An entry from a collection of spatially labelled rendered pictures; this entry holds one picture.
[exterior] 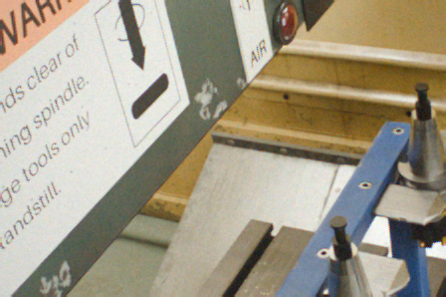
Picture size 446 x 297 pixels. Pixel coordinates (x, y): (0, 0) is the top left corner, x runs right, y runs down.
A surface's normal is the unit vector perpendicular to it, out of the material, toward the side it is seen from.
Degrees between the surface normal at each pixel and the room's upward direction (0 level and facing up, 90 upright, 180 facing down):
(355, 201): 0
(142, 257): 0
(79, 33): 90
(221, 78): 90
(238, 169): 24
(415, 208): 0
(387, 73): 90
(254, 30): 90
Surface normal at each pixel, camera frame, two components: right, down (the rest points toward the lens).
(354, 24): -0.43, 0.58
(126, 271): -0.15, -0.80
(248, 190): -0.31, -0.50
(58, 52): 0.89, 0.15
